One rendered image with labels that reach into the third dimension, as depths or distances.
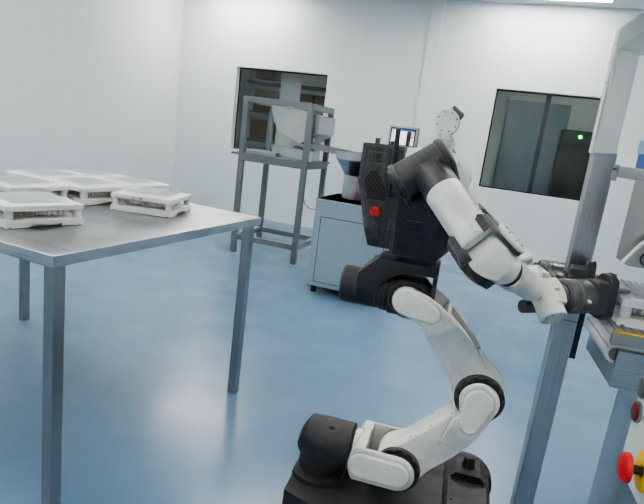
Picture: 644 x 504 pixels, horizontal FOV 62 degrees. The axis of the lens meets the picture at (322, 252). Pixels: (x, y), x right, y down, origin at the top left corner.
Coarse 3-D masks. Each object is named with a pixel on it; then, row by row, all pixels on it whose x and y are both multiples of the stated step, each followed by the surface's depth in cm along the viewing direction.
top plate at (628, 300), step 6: (624, 288) 145; (624, 294) 138; (630, 294) 139; (618, 300) 137; (624, 300) 134; (630, 300) 134; (636, 300) 134; (642, 300) 135; (630, 306) 134; (636, 306) 133; (642, 306) 133
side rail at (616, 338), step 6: (612, 336) 134; (618, 336) 134; (624, 336) 133; (630, 336) 133; (612, 342) 134; (618, 342) 134; (624, 342) 134; (630, 342) 133; (636, 342) 133; (642, 342) 133; (636, 348) 133; (642, 348) 133
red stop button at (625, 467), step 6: (624, 456) 69; (630, 456) 69; (618, 462) 70; (624, 462) 69; (630, 462) 68; (618, 468) 70; (624, 468) 69; (630, 468) 68; (636, 468) 69; (642, 468) 69; (618, 474) 70; (624, 474) 68; (630, 474) 68; (636, 474) 69; (642, 474) 69; (624, 480) 69; (630, 480) 68
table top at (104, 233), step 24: (96, 216) 197; (120, 216) 203; (144, 216) 209; (192, 216) 222; (216, 216) 228; (240, 216) 236; (0, 240) 149; (24, 240) 153; (48, 240) 156; (72, 240) 159; (96, 240) 163; (120, 240) 167; (144, 240) 173; (168, 240) 184; (48, 264) 142
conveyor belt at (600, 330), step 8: (592, 320) 156; (600, 320) 155; (608, 320) 157; (592, 328) 152; (600, 328) 149; (608, 328) 149; (616, 328) 150; (624, 328) 151; (632, 328) 152; (592, 336) 150; (600, 336) 144; (608, 336) 142; (600, 344) 142; (608, 344) 137; (608, 360) 137
